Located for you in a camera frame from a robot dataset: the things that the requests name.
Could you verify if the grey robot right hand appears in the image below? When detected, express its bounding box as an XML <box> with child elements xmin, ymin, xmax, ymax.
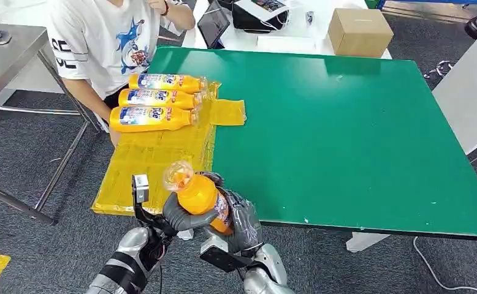
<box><xmin>199</xmin><ymin>171</ymin><xmax>265</xmax><ymax>255</ymax></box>

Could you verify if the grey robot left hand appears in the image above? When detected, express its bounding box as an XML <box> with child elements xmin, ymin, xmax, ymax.
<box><xmin>161</xmin><ymin>192</ymin><xmax>220</xmax><ymax>238</ymax></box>

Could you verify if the orange drink bottle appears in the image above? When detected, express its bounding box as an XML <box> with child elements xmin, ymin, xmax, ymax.
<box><xmin>117</xmin><ymin>88</ymin><xmax>205</xmax><ymax>111</ymax></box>
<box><xmin>128</xmin><ymin>72</ymin><xmax>209</xmax><ymax>96</ymax></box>
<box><xmin>109</xmin><ymin>105</ymin><xmax>200</xmax><ymax>134</ymax></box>
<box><xmin>162</xmin><ymin>159</ymin><xmax>235</xmax><ymax>237</ymax></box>

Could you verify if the yellow plastic sheet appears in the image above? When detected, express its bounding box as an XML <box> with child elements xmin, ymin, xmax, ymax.
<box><xmin>91</xmin><ymin>81</ymin><xmax>248</xmax><ymax>217</ymax></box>

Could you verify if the green table mat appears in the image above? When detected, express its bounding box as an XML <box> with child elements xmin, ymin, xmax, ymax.
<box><xmin>148</xmin><ymin>46</ymin><xmax>477</xmax><ymax>243</ymax></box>

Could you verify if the white flat box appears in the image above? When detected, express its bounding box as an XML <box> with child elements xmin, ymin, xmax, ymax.
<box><xmin>256</xmin><ymin>34</ymin><xmax>319</xmax><ymax>55</ymax></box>

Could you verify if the black tablet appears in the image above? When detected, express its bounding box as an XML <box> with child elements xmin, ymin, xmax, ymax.
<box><xmin>196</xmin><ymin>1</ymin><xmax>232</xmax><ymax>50</ymax></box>

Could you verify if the person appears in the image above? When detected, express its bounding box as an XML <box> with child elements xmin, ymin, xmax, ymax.
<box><xmin>45</xmin><ymin>0</ymin><xmax>197</xmax><ymax>148</ymax></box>

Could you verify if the black bag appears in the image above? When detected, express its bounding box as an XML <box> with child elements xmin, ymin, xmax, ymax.
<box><xmin>217</xmin><ymin>0</ymin><xmax>291</xmax><ymax>34</ymax></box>

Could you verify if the white printed paper sheet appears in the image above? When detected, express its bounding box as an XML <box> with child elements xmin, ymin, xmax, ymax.
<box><xmin>234</xmin><ymin>0</ymin><xmax>291</xmax><ymax>23</ymax></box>

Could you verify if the brown cardboard box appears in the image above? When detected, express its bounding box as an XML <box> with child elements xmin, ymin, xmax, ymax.
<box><xmin>327</xmin><ymin>8</ymin><xmax>395</xmax><ymax>59</ymax></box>

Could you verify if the steel bench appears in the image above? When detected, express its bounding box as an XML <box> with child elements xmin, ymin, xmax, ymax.
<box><xmin>0</xmin><ymin>22</ymin><xmax>103</xmax><ymax>227</ymax></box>

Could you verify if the white side table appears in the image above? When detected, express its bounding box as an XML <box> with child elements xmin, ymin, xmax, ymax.
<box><xmin>432</xmin><ymin>17</ymin><xmax>477</xmax><ymax>187</ymax></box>

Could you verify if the white desk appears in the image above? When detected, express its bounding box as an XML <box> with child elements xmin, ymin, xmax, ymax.
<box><xmin>0</xmin><ymin>0</ymin><xmax>82</xmax><ymax>123</ymax></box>

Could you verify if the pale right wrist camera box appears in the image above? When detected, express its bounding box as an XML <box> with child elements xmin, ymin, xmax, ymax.
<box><xmin>199</xmin><ymin>234</ymin><xmax>256</xmax><ymax>274</ymax></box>

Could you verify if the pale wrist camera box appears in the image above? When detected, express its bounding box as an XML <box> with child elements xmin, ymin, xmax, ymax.
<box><xmin>131</xmin><ymin>174</ymin><xmax>178</xmax><ymax>238</ymax></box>
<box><xmin>199</xmin><ymin>234</ymin><xmax>256</xmax><ymax>274</ymax></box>

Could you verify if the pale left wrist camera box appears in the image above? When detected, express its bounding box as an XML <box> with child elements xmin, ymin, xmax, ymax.
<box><xmin>131</xmin><ymin>174</ymin><xmax>178</xmax><ymax>238</ymax></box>

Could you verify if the white floor cable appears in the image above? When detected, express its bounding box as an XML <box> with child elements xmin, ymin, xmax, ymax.
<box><xmin>413</xmin><ymin>236</ymin><xmax>477</xmax><ymax>294</ymax></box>

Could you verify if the tangled floor cable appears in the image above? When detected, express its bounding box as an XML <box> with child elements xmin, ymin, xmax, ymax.
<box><xmin>422</xmin><ymin>59</ymin><xmax>459</xmax><ymax>80</ymax></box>

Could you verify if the blue metal frame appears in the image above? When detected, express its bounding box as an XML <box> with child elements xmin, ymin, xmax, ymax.
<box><xmin>378</xmin><ymin>0</ymin><xmax>477</xmax><ymax>11</ymax></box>

